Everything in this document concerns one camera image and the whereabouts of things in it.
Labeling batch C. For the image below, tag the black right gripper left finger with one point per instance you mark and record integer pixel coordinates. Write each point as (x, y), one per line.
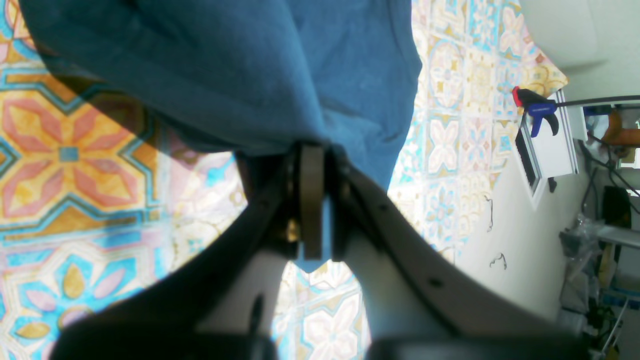
(219, 304)

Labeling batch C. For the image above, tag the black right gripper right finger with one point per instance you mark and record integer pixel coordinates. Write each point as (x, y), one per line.
(419, 306)

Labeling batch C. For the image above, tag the dark navy t-shirt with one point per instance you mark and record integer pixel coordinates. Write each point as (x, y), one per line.
(252, 76)

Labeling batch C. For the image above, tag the patterned colourful tablecloth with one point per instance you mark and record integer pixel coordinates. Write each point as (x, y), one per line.
(99, 200)

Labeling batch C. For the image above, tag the blue clamp lower left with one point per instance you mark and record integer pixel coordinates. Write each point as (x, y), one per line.
(540, 108)

